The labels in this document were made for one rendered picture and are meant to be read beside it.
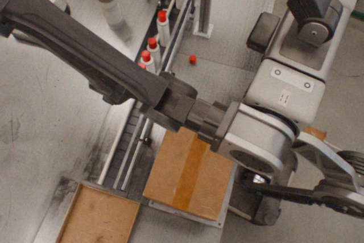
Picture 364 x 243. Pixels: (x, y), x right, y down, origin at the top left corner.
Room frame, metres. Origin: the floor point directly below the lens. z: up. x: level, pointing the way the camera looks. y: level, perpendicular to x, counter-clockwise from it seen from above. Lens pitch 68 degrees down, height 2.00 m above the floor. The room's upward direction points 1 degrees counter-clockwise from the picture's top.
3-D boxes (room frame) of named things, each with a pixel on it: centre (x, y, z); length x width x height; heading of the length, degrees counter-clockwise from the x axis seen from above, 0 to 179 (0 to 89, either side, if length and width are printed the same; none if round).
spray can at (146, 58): (0.60, 0.14, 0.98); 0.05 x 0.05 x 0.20
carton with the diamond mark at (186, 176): (0.17, -0.03, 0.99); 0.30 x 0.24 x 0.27; 161
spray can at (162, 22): (0.79, 0.08, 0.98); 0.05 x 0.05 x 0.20
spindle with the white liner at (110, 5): (0.92, 0.33, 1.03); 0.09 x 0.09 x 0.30
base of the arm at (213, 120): (0.19, -0.05, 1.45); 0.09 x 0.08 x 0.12; 152
